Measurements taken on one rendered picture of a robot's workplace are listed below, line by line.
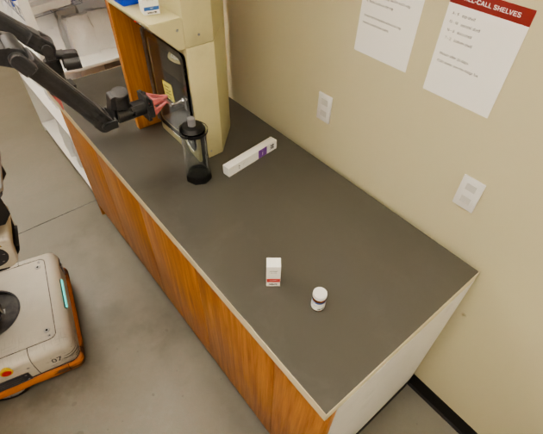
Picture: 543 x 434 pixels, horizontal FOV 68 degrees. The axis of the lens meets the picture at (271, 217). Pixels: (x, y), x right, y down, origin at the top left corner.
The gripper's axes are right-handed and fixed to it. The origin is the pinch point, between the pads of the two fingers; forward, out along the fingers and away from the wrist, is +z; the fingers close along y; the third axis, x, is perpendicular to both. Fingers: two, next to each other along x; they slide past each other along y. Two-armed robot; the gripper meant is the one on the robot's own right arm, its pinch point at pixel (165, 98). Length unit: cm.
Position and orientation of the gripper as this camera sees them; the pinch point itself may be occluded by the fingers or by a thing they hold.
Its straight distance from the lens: 163.6
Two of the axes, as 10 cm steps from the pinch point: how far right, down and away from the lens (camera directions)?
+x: -6.4, -5.6, 5.3
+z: 7.7, -4.4, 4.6
